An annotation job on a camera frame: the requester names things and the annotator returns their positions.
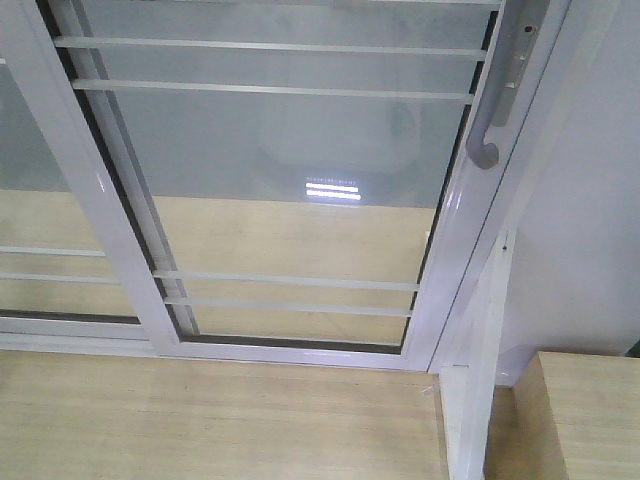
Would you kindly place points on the white framed sliding glass door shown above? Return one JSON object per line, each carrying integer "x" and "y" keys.
{"x": 283, "y": 163}

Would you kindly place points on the white wall panel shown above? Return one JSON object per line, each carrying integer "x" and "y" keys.
{"x": 574, "y": 279}

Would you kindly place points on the grey metal door handle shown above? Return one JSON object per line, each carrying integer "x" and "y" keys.
{"x": 486, "y": 155}

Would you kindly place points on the light wooden box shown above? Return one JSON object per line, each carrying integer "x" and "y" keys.
{"x": 579, "y": 416}

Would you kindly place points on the white door frame post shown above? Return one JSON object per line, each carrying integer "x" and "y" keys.
{"x": 480, "y": 204}

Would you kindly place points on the metal door lock plate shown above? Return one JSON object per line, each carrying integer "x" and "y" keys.
{"x": 527, "y": 26}

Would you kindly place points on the fixed white glass door panel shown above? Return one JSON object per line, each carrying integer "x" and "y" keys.
{"x": 74, "y": 276}

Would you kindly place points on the light wooden base platform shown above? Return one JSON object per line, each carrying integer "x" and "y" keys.
{"x": 72, "y": 415}

